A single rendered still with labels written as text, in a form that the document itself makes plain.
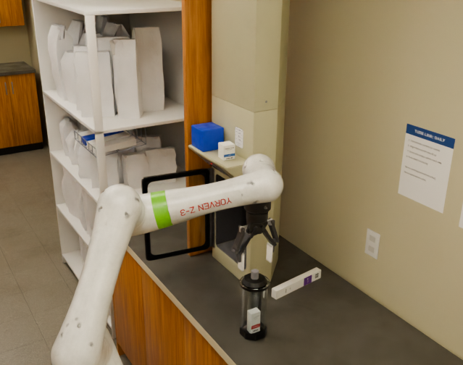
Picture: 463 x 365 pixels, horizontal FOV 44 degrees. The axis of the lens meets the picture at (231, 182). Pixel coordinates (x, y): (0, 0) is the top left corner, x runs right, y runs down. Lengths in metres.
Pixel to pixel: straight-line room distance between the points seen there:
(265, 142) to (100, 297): 0.97
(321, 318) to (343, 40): 1.10
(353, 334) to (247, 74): 1.05
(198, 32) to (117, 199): 1.02
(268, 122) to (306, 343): 0.84
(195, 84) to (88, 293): 1.15
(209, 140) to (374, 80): 0.68
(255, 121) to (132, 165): 1.43
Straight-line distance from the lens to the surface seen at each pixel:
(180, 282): 2.50
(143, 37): 3.43
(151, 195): 1.74
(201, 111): 2.46
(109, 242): 1.56
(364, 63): 2.29
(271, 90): 2.16
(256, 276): 2.06
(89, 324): 1.56
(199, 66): 2.41
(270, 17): 2.11
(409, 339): 2.29
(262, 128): 2.18
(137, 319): 3.08
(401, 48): 2.16
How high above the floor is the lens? 2.28
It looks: 22 degrees down
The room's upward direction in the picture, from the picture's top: 1 degrees clockwise
